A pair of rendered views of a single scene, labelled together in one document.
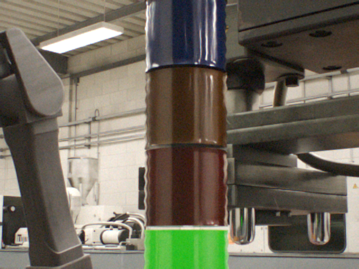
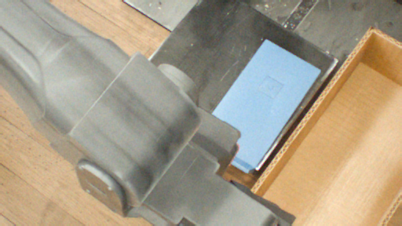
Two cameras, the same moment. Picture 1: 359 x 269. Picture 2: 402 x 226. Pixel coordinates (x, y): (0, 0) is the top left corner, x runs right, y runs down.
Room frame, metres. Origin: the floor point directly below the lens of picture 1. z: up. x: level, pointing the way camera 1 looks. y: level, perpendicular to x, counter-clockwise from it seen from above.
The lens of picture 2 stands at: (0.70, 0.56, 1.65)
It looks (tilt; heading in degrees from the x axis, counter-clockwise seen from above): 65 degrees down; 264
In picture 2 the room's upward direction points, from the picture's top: 1 degrees clockwise
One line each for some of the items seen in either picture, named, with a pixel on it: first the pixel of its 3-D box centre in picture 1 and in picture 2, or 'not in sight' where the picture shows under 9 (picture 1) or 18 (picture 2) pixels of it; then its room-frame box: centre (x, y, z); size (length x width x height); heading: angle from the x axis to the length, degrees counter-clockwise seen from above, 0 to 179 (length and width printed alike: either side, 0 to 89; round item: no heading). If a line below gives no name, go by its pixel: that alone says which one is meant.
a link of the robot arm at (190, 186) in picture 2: not in sight; (191, 187); (0.68, 0.39, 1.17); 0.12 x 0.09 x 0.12; 141
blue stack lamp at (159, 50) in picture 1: (185, 39); not in sight; (0.31, 0.00, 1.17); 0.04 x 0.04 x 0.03
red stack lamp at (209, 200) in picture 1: (185, 189); not in sight; (0.31, 0.00, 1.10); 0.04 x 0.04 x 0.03
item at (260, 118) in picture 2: not in sight; (257, 103); (0.60, 0.21, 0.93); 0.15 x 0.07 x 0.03; 52
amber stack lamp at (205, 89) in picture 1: (185, 112); not in sight; (0.31, 0.00, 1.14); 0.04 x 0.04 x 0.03
